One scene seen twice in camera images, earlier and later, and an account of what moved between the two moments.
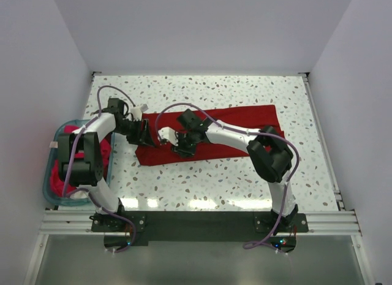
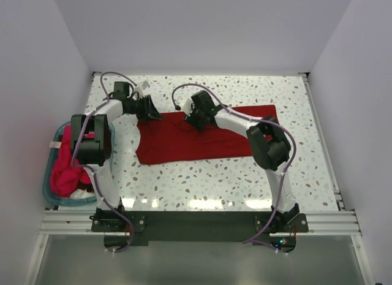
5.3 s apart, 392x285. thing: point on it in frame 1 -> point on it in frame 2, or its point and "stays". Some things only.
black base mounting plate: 124,230 stays
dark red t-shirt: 252,117 stays
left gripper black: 143,136 -> 149,111
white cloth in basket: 79,194 stays
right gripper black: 182,151 -> 190,118
